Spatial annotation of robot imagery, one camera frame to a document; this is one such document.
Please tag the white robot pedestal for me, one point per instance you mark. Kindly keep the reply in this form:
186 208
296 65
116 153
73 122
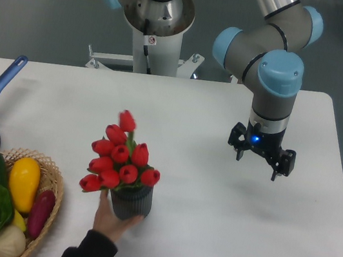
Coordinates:
157 34

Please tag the person's bare hand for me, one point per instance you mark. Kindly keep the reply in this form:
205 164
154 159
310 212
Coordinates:
108 224

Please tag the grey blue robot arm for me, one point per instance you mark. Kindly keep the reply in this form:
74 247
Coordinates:
264 60

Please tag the yellow squash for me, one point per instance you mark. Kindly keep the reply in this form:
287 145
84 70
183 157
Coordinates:
24 180

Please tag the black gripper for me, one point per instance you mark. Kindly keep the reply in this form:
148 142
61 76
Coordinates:
266 145

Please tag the red tulip bouquet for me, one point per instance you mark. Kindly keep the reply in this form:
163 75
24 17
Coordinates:
122 163

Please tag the woven wicker basket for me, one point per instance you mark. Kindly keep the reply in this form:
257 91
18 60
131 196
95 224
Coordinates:
50 179

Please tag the black sleeved forearm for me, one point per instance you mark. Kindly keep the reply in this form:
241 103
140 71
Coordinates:
94 244

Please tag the dark grey ribbed vase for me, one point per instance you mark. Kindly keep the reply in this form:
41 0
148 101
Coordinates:
130 202

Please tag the purple eggplant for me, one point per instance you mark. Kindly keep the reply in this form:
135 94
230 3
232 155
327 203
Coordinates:
40 212

